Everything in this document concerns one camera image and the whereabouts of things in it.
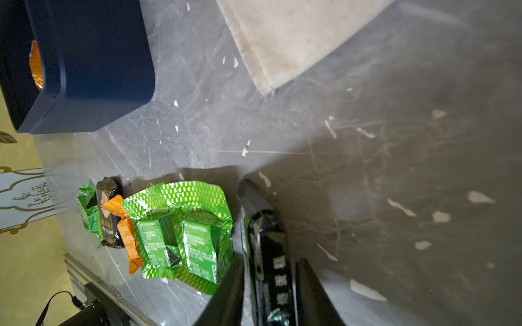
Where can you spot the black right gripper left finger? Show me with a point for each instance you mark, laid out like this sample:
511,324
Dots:
226,305

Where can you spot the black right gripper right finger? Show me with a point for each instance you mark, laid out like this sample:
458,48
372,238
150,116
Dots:
314,307

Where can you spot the black cookie packet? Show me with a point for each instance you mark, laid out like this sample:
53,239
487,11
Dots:
107,189
265,248

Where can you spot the green cookie packet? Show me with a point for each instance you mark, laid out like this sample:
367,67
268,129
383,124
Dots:
89,210
150,213
203,227

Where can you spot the orange cookie packet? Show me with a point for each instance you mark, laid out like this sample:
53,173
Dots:
126,229

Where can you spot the dark blue storage box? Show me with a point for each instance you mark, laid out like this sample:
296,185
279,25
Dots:
96,59

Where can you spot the orange packet in box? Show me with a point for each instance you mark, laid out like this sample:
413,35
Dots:
35,64

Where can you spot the white and green garden glove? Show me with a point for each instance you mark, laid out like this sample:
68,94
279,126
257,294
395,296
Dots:
279,40

